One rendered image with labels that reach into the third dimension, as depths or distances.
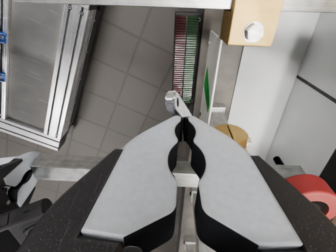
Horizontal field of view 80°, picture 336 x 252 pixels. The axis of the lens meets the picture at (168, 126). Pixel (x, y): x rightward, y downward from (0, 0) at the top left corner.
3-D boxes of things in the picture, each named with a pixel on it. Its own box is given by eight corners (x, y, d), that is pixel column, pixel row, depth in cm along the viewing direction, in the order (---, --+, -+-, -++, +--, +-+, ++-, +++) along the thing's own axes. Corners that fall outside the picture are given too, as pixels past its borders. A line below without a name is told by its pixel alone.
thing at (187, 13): (171, 115, 49) (170, 125, 45) (175, 10, 37) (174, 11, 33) (191, 116, 49) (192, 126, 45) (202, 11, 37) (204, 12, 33)
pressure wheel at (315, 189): (249, 173, 39) (272, 230, 30) (260, 140, 35) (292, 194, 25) (290, 175, 39) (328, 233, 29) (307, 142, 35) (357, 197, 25)
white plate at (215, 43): (194, 148, 49) (197, 179, 40) (208, 29, 35) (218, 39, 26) (196, 148, 49) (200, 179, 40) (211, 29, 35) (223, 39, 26)
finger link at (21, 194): (14, 152, 37) (-30, 193, 29) (46, 153, 36) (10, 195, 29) (20, 165, 38) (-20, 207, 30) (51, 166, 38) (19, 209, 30)
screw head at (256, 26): (240, 42, 23) (243, 44, 22) (245, 20, 21) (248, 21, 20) (259, 42, 23) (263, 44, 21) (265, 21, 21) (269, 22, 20)
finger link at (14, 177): (7, 138, 35) (-42, 178, 27) (41, 139, 35) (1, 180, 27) (14, 152, 37) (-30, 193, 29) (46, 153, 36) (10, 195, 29)
